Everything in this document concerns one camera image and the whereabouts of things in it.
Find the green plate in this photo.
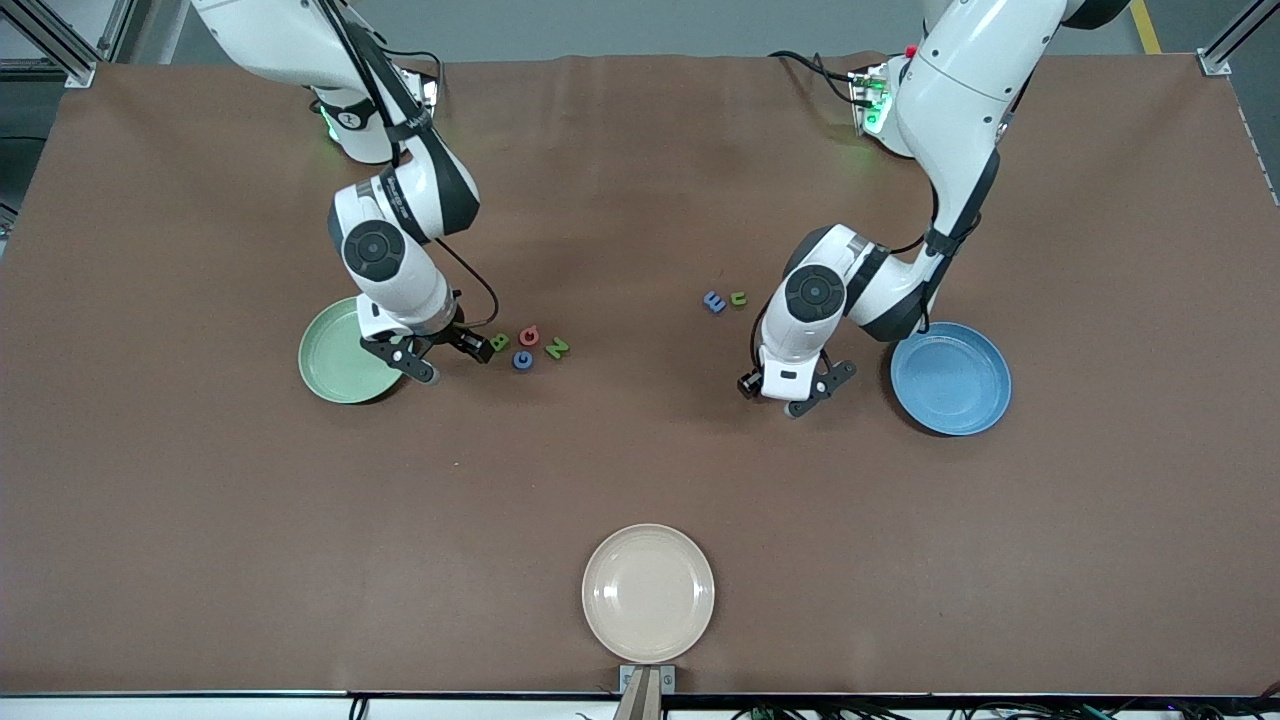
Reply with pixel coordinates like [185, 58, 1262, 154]
[298, 295, 414, 405]

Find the brown table cover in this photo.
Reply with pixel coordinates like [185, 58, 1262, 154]
[0, 50, 1280, 697]

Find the blue plate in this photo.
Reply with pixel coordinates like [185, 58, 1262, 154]
[890, 321, 1012, 437]

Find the beige plate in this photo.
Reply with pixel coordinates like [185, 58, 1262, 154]
[582, 523, 716, 664]

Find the black right arm base cable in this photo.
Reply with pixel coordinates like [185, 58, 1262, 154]
[385, 45, 447, 96]

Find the black arm base cable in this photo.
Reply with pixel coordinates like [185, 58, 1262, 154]
[385, 45, 447, 96]
[768, 48, 873, 107]

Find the black left arm base cable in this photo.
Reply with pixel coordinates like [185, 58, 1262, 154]
[768, 48, 873, 107]

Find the grey camera pole bracket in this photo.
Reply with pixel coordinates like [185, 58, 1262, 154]
[615, 664, 677, 720]

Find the aluminium frame profile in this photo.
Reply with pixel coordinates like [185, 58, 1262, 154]
[0, 0, 151, 89]
[1195, 0, 1280, 79]

